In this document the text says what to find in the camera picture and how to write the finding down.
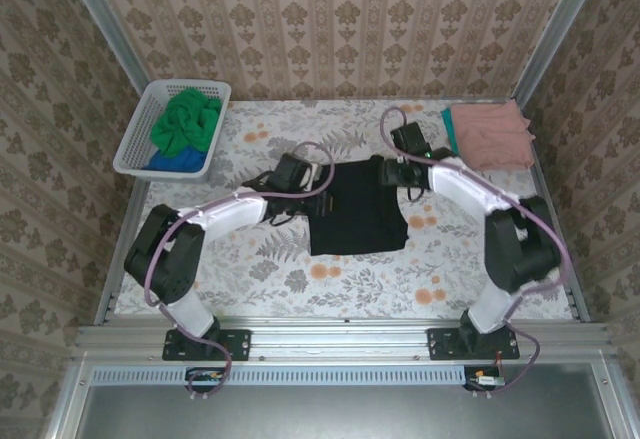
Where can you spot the black t-shirt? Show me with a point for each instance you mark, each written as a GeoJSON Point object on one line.
{"type": "Point", "coordinates": [360, 219]}

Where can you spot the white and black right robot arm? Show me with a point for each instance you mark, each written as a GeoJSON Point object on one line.
{"type": "Point", "coordinates": [460, 184]}

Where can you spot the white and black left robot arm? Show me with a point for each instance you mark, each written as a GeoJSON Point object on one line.
{"type": "Point", "coordinates": [235, 211]}

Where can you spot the teal folded t-shirt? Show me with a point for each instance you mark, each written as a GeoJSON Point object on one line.
{"type": "Point", "coordinates": [450, 126]}

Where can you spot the floral tablecloth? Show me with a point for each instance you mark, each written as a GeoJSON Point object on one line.
{"type": "Point", "coordinates": [350, 284]}

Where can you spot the pink folded t-shirt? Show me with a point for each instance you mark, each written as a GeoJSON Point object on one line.
{"type": "Point", "coordinates": [490, 134]}

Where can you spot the blue t-shirt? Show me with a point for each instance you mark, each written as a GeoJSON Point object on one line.
{"type": "Point", "coordinates": [175, 160]}

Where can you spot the green t-shirt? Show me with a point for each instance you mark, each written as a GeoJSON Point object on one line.
{"type": "Point", "coordinates": [185, 124]}

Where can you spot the white plastic basket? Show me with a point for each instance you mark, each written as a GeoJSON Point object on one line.
{"type": "Point", "coordinates": [140, 124]}

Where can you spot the small electronics connector board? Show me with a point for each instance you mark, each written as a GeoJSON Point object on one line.
{"type": "Point", "coordinates": [487, 379]}
{"type": "Point", "coordinates": [205, 378]}

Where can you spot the grey metal panel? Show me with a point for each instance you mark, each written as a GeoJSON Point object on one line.
{"type": "Point", "coordinates": [325, 414]}

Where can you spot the aluminium mounting rail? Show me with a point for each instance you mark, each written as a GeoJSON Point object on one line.
{"type": "Point", "coordinates": [340, 339]}

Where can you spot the aluminium table side rail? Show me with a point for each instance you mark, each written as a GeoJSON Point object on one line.
{"type": "Point", "coordinates": [546, 184]}
{"type": "Point", "coordinates": [134, 214]}

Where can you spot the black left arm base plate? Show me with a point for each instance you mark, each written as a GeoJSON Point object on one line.
{"type": "Point", "coordinates": [240, 346]}

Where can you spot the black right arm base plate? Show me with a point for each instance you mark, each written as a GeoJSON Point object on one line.
{"type": "Point", "coordinates": [440, 346]}

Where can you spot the aluminium frame post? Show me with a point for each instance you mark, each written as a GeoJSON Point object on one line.
{"type": "Point", "coordinates": [560, 24]}
{"type": "Point", "coordinates": [104, 24]}

